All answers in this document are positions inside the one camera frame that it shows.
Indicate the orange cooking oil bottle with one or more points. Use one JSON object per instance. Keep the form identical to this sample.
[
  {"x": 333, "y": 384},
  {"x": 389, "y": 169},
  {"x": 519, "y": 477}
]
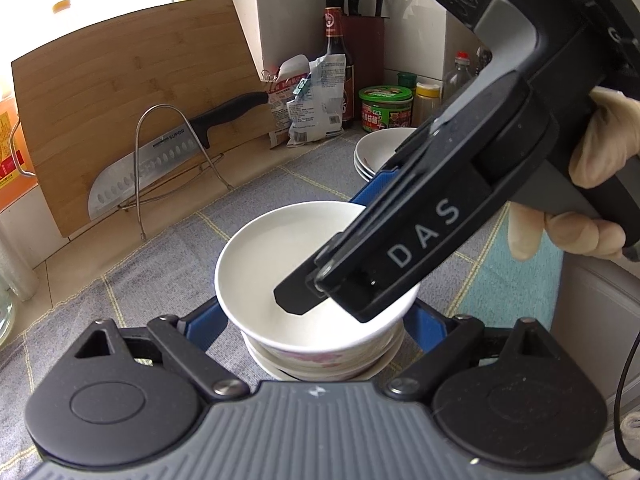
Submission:
[{"x": 10, "y": 150}]

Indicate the dark red knife block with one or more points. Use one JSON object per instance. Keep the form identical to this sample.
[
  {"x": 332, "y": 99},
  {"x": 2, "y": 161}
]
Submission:
[{"x": 367, "y": 50}]

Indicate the green-lidded sauce jar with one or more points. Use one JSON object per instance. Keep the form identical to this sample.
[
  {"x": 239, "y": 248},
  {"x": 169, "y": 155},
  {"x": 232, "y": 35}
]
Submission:
[{"x": 385, "y": 112}]

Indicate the small green-capped bottle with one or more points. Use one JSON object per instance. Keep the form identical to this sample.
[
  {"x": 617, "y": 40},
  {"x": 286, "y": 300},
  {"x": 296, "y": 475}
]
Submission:
[{"x": 407, "y": 80}]

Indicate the clear glass jar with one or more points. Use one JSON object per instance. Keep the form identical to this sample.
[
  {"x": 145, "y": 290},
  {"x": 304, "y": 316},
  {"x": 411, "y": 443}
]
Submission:
[{"x": 6, "y": 315}]

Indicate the bamboo cutting board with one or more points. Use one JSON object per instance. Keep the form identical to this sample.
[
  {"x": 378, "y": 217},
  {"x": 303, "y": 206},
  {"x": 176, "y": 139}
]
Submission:
[{"x": 125, "y": 70}]

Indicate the yellow-lidded spice jar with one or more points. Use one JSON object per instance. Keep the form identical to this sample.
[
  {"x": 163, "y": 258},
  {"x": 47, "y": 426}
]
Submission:
[{"x": 427, "y": 102}]

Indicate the grey and teal checked mat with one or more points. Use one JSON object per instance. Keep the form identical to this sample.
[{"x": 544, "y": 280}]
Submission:
[{"x": 165, "y": 260}]

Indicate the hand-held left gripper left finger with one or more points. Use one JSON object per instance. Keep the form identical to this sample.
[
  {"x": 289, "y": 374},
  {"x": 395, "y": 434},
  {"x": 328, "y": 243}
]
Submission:
[{"x": 205, "y": 325}]

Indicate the dark soy sauce bottle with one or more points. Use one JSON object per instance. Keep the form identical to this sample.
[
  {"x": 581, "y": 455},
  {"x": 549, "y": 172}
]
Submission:
[{"x": 334, "y": 35}]

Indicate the white and blue packet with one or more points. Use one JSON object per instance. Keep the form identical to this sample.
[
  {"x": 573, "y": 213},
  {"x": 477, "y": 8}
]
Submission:
[{"x": 320, "y": 105}]

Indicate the green plastic clip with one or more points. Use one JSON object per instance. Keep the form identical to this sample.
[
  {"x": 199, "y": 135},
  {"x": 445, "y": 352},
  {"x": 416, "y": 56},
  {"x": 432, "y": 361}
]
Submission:
[{"x": 300, "y": 85}]

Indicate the orange-capped bottle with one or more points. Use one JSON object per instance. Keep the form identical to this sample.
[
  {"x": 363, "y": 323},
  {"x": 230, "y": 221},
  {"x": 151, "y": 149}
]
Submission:
[{"x": 61, "y": 6}]

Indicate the metal binder clip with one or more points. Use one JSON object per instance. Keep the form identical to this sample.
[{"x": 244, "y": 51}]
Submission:
[{"x": 270, "y": 80}]

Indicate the person's right hand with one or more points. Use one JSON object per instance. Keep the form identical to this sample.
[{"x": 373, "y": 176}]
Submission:
[{"x": 610, "y": 145}]

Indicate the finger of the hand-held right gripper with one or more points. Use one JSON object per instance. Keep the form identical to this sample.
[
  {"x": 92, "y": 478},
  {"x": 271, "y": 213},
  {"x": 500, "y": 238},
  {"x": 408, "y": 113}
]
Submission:
[
  {"x": 295, "y": 295},
  {"x": 372, "y": 187}
]

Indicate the clear glass bottle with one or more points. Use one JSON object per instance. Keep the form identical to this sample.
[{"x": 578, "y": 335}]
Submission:
[{"x": 456, "y": 80}]

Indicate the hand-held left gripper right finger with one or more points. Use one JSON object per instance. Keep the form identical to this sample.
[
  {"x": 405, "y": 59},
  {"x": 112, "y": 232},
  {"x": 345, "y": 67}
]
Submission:
[{"x": 425, "y": 327}]

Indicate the green-label oil bottle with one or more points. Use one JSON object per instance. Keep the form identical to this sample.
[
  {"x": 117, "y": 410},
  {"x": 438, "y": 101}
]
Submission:
[{"x": 482, "y": 62}]

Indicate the red and white packet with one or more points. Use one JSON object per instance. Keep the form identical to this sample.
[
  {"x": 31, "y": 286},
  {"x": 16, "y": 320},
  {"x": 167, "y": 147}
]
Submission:
[{"x": 280, "y": 110}]

